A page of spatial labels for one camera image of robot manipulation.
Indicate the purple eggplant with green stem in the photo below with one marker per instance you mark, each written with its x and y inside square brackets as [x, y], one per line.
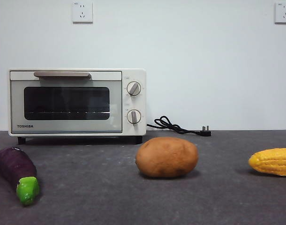
[14, 166]

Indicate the beige oven knob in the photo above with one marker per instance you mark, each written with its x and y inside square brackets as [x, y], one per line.
[133, 116]
[133, 88]

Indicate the white toaster oven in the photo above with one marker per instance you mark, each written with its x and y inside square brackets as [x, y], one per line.
[133, 131]

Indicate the brown potato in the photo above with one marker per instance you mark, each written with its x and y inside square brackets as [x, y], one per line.
[166, 157]

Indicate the yellow corn cob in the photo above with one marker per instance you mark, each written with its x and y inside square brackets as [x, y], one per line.
[274, 161]

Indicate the white wall socket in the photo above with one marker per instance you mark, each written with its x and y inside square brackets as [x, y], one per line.
[82, 12]
[284, 12]

